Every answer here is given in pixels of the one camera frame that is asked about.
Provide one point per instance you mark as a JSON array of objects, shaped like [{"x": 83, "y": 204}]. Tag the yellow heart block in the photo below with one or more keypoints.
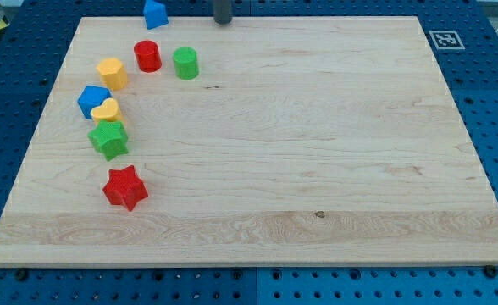
[{"x": 109, "y": 110}]

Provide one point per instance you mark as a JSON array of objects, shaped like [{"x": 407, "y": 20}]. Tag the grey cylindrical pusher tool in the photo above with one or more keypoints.
[{"x": 222, "y": 12}]

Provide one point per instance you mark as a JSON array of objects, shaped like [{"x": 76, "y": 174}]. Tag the red star block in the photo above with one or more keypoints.
[{"x": 125, "y": 187}]

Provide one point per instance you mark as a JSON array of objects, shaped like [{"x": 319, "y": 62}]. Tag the blue triangle block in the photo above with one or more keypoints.
[{"x": 155, "y": 14}]

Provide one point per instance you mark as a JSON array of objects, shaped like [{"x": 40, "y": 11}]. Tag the green star block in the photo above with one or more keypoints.
[{"x": 109, "y": 138}]

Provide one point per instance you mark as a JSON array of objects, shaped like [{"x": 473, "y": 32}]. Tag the yellow hexagon block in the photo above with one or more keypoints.
[{"x": 112, "y": 73}]

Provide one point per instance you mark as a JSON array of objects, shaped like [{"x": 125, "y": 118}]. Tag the green cylinder block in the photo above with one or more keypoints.
[{"x": 185, "y": 63}]

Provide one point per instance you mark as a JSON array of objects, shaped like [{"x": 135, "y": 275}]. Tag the white fiducial marker tag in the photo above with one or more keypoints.
[{"x": 446, "y": 40}]

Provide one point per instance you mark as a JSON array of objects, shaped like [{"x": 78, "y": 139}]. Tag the wooden board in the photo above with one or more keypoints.
[{"x": 328, "y": 141}]

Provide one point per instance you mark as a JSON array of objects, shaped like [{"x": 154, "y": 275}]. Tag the red cylinder block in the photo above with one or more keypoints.
[{"x": 147, "y": 56}]

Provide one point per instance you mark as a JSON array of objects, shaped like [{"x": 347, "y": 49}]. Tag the blue cube block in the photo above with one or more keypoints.
[{"x": 91, "y": 97}]

